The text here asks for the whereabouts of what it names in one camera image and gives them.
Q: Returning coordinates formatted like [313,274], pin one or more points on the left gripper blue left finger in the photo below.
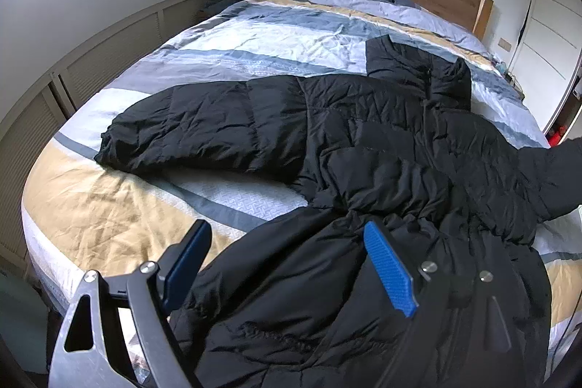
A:
[90,350]

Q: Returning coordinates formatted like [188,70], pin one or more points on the white sliding wardrobe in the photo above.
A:
[547,57]

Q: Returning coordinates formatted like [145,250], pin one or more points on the red object by wardrobe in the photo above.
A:
[555,135]

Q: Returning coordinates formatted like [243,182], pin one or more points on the beige louvered wall cabinet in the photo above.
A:
[61,91]

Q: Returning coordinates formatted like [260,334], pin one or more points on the wooden nightstand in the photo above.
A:
[513,82]

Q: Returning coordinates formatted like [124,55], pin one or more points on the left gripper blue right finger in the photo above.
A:
[466,328]

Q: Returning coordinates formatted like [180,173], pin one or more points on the beige wall switch plate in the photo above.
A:
[504,44]

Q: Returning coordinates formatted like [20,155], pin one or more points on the striped blue yellow duvet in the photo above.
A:
[79,216]

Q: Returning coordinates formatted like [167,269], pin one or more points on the black puffer down jacket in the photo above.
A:
[301,304]

